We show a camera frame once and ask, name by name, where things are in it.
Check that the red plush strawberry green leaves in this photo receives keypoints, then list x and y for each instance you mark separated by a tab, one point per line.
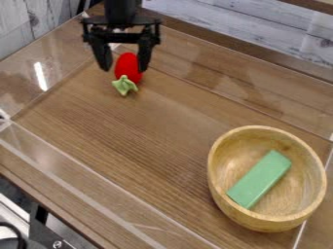
127	74

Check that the green rectangular block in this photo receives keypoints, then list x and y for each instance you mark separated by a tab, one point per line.
255	183

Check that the light wooden bowl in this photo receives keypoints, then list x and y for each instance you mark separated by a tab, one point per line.
297	194

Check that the black table leg bracket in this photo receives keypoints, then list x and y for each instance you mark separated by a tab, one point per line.
40	233

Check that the clear acrylic tray barrier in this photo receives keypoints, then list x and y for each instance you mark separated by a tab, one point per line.
116	163

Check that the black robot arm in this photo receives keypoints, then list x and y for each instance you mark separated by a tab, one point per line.
120	11

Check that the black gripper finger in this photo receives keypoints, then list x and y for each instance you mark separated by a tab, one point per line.
144	51
103	54

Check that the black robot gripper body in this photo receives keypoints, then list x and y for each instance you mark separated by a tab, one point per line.
140	29

